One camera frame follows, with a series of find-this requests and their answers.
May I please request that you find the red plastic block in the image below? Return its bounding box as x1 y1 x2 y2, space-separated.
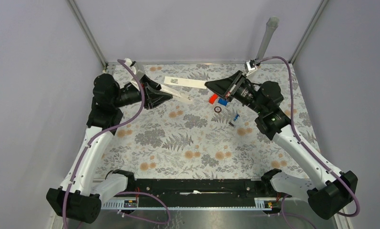
208 94 218 104

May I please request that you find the floral patterned table mat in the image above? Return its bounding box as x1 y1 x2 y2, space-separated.
95 63 320 180

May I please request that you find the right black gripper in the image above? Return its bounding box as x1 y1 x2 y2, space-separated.
205 70 266 115

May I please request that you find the slotted cable duct rail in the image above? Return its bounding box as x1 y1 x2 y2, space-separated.
101 198 273 211

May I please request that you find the blue plastic cap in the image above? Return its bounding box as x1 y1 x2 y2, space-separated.
218 98 228 106

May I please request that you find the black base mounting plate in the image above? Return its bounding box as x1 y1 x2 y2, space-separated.
120 178 285 204

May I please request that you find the grey tube on tripod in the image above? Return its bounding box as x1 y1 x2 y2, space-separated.
256 16 279 60

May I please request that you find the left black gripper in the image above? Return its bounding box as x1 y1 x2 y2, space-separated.
113 74 173 109

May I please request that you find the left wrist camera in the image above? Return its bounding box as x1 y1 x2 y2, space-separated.
124 58 145 88

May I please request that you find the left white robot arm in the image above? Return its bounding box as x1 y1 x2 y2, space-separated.
46 73 180 228

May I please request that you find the white remote battery cover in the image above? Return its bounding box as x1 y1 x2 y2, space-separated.
164 76 206 89

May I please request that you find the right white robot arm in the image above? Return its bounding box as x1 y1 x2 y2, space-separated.
205 71 358 219

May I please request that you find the white remote control body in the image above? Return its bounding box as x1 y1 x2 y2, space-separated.
160 87 193 104

